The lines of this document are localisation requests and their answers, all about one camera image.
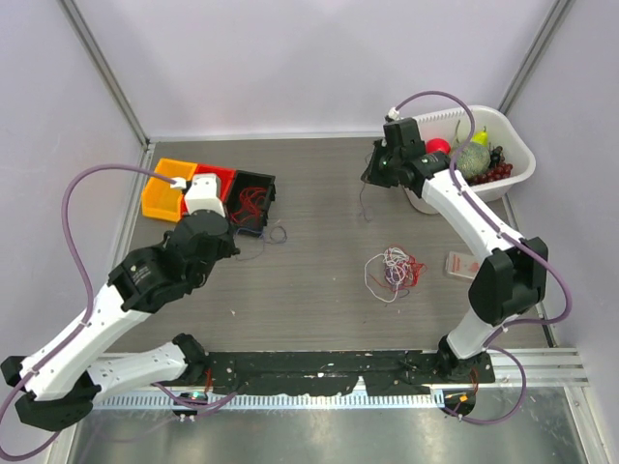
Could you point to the green melon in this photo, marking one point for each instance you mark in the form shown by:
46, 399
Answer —
473, 160

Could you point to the white fruit basket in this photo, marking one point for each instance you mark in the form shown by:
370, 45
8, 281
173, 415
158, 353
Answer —
496, 159

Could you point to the dark grape bunch right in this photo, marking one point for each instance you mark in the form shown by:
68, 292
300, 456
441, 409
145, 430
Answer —
496, 173

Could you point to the red plastic bin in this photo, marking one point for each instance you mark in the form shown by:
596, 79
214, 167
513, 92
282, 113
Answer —
226, 176

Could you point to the green pear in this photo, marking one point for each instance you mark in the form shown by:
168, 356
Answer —
481, 137

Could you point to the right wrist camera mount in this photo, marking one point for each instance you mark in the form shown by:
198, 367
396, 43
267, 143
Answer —
392, 115

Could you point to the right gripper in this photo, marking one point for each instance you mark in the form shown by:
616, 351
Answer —
372, 175

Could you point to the yellow plastic bin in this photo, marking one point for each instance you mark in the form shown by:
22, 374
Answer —
158, 199

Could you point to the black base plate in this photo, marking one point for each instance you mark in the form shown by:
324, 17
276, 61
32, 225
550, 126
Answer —
328, 373

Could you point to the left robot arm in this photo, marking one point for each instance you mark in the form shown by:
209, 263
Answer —
62, 383

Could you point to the red apple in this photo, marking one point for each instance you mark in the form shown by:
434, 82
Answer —
439, 145

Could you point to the black plastic bin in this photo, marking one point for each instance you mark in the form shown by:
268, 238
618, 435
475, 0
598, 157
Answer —
249, 200

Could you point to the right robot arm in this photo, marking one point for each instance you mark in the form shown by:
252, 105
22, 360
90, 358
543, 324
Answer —
511, 278

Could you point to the white slotted cable duct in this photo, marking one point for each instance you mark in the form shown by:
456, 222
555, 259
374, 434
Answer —
358, 399

